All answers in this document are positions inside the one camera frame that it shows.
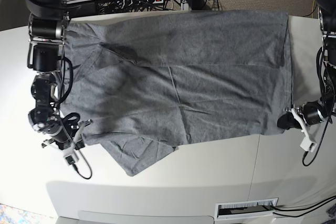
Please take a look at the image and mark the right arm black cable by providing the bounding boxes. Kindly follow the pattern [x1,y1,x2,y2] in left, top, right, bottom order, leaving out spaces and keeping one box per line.
[52,56,93,180]

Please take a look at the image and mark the grey T-shirt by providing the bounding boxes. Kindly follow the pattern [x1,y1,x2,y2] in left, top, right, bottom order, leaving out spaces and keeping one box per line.
[61,10,292,176]

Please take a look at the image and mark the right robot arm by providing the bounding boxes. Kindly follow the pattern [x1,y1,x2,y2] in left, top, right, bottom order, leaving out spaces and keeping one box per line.
[26,0,80,150]

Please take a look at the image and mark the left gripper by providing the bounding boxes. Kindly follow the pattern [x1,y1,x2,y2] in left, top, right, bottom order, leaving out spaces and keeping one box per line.
[277,102,328,130]

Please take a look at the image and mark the black power strip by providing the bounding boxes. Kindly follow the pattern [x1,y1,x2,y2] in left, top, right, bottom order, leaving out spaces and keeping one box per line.
[96,0,170,10]

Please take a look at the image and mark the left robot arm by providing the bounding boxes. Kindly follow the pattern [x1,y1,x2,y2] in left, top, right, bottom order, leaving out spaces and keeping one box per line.
[298,0,335,126]

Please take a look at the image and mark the black cables at table edge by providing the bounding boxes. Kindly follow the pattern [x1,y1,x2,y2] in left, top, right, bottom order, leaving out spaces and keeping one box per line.
[271,195,336,218]

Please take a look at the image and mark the table cable grommet slot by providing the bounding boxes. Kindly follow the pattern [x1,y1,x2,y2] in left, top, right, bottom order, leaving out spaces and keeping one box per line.
[214,198,279,221]

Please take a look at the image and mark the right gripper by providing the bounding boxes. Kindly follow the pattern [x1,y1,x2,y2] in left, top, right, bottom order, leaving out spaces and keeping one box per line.
[47,125,75,151]

